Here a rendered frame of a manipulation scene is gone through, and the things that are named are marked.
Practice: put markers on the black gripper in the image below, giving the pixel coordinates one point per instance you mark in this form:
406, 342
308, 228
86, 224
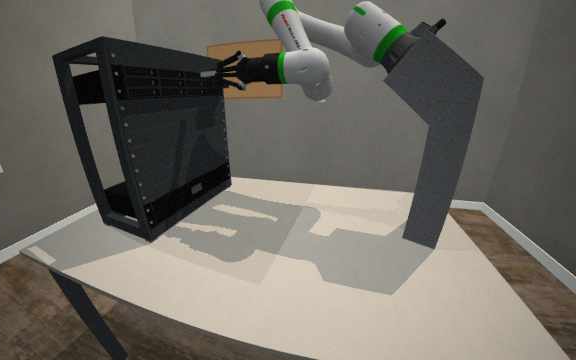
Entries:
253, 66

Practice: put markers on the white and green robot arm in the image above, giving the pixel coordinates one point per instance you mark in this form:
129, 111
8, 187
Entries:
369, 29

